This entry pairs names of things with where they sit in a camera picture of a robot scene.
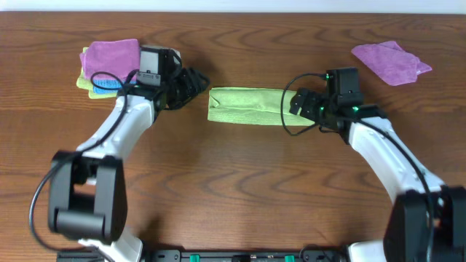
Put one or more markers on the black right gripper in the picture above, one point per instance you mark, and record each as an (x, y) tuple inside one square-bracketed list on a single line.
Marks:
[(312, 98)]

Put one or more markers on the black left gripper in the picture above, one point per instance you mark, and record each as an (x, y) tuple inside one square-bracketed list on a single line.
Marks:
[(180, 89)]

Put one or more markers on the green microfiber cloth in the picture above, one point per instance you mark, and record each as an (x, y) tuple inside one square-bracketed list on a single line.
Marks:
[(256, 106)]

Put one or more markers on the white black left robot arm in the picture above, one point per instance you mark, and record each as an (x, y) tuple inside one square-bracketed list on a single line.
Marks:
[(87, 198)]

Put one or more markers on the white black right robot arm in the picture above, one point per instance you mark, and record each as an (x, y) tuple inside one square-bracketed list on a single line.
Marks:
[(427, 221)]

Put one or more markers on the purple folded cloth on stack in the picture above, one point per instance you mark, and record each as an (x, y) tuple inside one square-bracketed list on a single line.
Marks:
[(128, 55)]

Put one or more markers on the loose purple cloth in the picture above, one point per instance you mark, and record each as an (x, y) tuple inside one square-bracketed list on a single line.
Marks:
[(390, 62)]

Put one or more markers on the light green cloth under stack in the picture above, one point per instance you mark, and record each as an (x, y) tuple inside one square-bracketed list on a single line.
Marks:
[(85, 85)]

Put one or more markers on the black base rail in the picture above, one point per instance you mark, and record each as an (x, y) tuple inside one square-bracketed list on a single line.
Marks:
[(240, 255)]

